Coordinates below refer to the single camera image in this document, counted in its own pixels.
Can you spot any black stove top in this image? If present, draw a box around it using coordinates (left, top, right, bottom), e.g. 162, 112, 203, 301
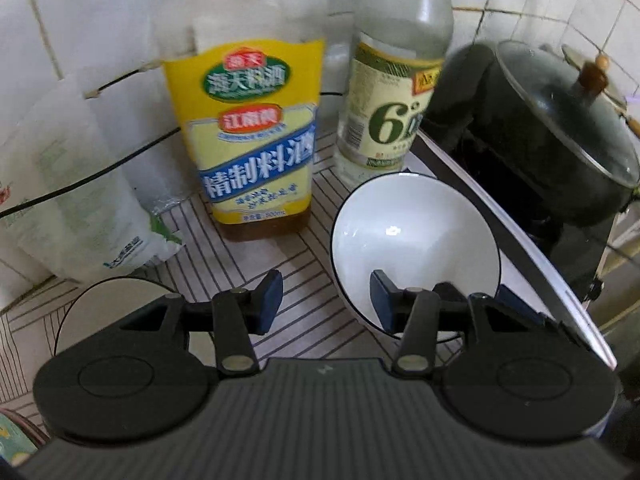
420, 130, 617, 303

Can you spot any glass pot lid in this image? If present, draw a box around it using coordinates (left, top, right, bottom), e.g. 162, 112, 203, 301
495, 39, 640, 188

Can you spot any black cooking pot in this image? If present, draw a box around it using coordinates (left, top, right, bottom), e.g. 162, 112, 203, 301
420, 40, 640, 226

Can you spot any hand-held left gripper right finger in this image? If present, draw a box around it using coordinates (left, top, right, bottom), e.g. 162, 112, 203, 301
370, 269, 562, 377

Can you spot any black charger cable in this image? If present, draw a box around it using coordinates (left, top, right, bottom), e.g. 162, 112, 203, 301
0, 62, 346, 221

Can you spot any yellow label cooking wine bottle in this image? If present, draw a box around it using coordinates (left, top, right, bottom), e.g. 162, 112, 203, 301
159, 0, 328, 241

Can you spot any clear vinegar bottle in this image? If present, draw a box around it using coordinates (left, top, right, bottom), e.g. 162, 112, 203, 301
334, 0, 455, 186

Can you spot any white bowl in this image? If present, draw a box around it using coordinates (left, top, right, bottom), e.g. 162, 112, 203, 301
54, 276, 193, 361
330, 171, 502, 343

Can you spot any striped white tablecloth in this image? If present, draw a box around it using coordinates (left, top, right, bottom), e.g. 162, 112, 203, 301
0, 130, 618, 441

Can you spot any blue fried egg plate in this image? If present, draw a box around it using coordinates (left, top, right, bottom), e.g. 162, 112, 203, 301
0, 407, 48, 468

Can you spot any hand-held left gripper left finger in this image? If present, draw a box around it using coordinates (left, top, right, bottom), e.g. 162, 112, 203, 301
100, 269, 284, 377

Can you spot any white plastic bag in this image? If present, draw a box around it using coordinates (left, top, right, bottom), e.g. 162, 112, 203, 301
0, 67, 186, 283

